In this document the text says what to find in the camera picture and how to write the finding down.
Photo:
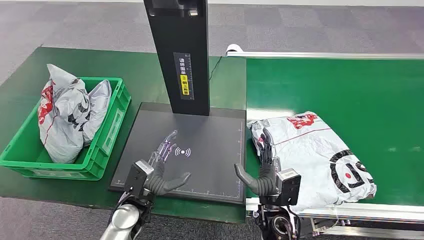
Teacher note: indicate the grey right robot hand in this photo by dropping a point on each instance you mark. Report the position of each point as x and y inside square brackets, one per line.
[266, 182]

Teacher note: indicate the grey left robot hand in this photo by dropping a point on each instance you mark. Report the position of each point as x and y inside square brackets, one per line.
[159, 184]

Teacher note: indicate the white courier bag red dot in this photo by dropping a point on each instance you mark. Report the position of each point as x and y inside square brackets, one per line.
[311, 152]

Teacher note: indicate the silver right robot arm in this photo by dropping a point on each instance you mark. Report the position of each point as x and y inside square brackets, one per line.
[278, 225]

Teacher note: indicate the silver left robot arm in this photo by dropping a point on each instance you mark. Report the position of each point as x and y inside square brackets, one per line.
[122, 218]

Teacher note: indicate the green conveyor belt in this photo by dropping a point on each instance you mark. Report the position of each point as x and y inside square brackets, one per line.
[331, 89]

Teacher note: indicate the green plastic crate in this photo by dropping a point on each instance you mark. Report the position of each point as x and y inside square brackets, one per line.
[109, 132]

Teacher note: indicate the plain grey courier bag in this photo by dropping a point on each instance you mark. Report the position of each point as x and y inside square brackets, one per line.
[97, 106]

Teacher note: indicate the green table mat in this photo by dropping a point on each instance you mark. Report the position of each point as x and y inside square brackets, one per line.
[142, 79]

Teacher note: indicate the crumpled white bag red print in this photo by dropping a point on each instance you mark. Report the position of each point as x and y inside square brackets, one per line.
[63, 116]

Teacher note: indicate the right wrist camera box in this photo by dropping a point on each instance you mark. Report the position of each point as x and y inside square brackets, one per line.
[288, 187]

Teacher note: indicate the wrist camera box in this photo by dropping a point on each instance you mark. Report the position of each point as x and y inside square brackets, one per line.
[137, 177]
[288, 187]

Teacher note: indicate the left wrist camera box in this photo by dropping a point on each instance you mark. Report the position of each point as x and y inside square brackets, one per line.
[137, 177]

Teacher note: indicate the aluminium conveyor frame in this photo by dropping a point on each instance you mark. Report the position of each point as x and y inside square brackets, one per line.
[331, 55]

